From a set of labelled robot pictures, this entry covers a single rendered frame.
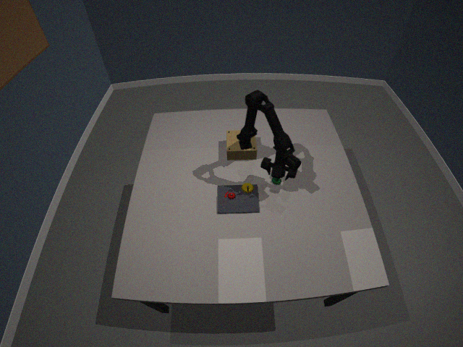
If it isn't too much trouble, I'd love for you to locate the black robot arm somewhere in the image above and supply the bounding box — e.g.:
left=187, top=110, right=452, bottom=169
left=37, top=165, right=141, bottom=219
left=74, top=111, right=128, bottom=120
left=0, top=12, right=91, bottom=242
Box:
left=237, top=90, right=301, bottom=179

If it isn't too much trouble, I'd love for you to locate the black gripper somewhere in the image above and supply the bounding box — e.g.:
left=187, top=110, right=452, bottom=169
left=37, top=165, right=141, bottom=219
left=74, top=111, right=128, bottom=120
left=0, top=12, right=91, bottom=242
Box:
left=261, top=157, right=297, bottom=181

